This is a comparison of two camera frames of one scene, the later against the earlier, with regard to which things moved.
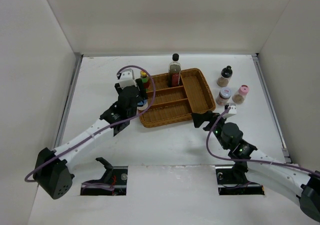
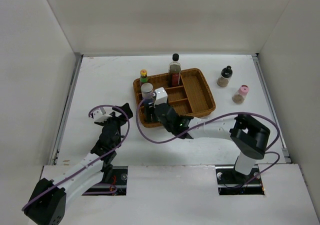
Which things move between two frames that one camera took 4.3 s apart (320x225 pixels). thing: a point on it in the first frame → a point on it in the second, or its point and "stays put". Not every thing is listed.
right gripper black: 199,118 → 149,109
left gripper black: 141,90 → 118,118
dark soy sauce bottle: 174,69 stays put
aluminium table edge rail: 76,73 stays put
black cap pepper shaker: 226,74 stays put
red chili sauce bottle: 145,80 stays put
